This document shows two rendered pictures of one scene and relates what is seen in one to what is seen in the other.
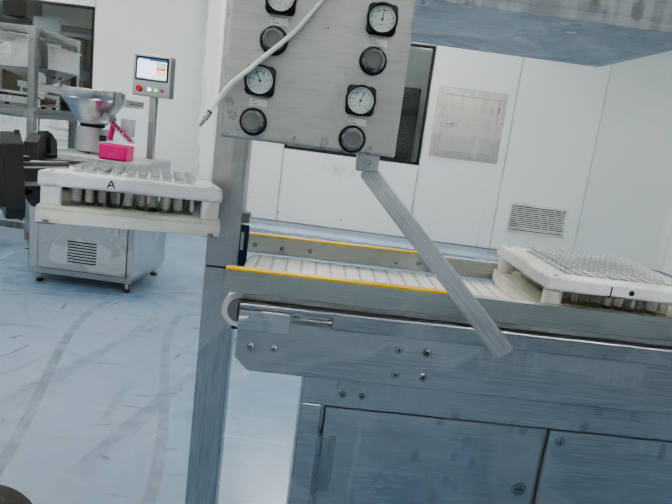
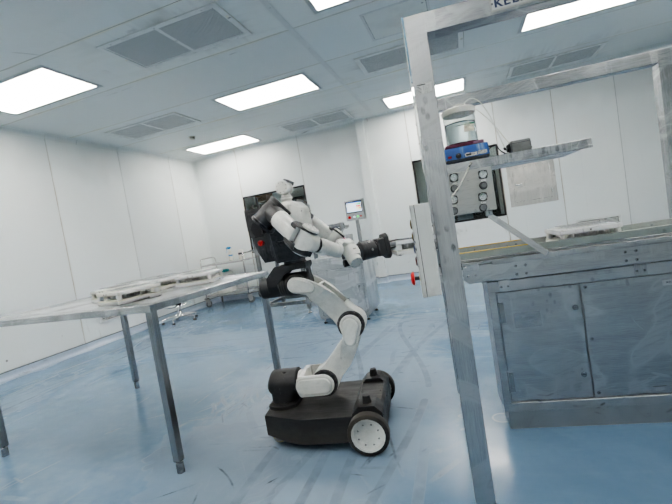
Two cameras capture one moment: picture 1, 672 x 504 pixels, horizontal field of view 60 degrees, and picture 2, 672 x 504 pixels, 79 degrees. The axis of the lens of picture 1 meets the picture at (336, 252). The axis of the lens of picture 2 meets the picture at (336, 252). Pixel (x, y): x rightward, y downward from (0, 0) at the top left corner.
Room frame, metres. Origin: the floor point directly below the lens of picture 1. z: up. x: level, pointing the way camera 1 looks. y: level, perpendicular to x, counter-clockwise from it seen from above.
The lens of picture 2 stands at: (-1.17, 0.13, 1.07)
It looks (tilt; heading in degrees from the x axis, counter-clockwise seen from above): 3 degrees down; 16
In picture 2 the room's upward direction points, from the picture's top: 9 degrees counter-clockwise
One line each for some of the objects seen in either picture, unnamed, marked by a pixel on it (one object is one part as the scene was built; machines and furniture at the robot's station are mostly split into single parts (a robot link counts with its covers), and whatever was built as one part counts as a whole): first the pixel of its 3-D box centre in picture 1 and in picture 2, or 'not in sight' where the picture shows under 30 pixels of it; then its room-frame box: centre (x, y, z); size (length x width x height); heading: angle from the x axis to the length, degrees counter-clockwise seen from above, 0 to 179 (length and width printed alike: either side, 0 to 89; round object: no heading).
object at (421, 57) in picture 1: (358, 98); (458, 187); (6.06, -0.03, 1.43); 1.38 x 0.01 x 1.16; 88
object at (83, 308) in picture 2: not in sight; (130, 297); (1.05, 2.25, 0.84); 1.50 x 1.10 x 0.04; 84
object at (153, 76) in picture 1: (151, 108); (357, 225); (3.68, 1.24, 1.07); 0.23 x 0.10 x 0.62; 88
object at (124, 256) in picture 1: (102, 217); (346, 285); (3.54, 1.45, 0.38); 0.63 x 0.57 x 0.76; 88
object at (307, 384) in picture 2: not in sight; (318, 379); (0.87, 0.94, 0.28); 0.21 x 0.20 x 0.13; 95
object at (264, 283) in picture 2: not in sight; (286, 279); (0.85, 1.03, 0.84); 0.28 x 0.13 x 0.18; 95
